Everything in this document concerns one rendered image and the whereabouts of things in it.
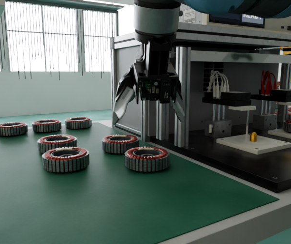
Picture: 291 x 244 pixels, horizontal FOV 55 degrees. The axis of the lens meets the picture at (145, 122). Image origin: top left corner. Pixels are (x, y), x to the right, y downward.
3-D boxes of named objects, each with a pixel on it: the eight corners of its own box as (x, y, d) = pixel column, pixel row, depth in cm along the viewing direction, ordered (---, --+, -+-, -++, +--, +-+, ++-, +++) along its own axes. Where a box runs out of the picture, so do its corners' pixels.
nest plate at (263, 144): (292, 147, 81) (292, 143, 80) (257, 155, 73) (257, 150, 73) (249, 136, 93) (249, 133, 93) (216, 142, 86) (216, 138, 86)
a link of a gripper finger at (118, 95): (109, 98, 55) (136, 62, 52) (109, 94, 56) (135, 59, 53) (129, 109, 57) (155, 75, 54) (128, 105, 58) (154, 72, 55)
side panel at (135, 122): (152, 141, 97) (152, 44, 91) (144, 142, 95) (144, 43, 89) (118, 127, 120) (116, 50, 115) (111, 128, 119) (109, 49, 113)
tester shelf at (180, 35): (316, 49, 109) (318, 37, 109) (174, 38, 76) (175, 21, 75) (230, 54, 147) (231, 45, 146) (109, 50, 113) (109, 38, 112)
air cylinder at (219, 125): (231, 135, 95) (232, 119, 94) (214, 138, 92) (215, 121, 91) (220, 132, 100) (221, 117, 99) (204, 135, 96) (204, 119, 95)
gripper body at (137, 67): (134, 107, 50) (137, 40, 43) (129, 85, 57) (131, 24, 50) (176, 106, 51) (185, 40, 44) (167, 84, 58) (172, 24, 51)
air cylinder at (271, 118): (276, 128, 107) (277, 114, 106) (263, 130, 104) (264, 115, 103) (265, 126, 112) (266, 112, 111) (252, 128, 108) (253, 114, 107)
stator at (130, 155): (173, 173, 66) (173, 157, 65) (124, 174, 65) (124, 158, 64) (166, 158, 77) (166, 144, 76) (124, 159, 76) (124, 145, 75)
